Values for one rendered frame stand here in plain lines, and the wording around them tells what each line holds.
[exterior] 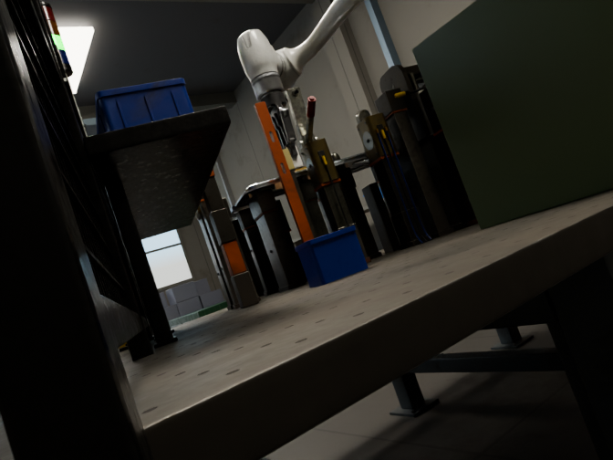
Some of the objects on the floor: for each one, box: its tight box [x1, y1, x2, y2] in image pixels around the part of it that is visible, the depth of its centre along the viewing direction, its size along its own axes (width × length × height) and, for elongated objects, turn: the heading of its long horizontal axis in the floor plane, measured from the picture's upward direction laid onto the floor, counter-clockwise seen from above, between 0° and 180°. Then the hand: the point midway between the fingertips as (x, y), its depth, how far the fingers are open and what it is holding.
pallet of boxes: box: [159, 278, 224, 321], centre depth 809 cm, size 115×77×114 cm
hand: (294, 158), depth 152 cm, fingers closed, pressing on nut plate
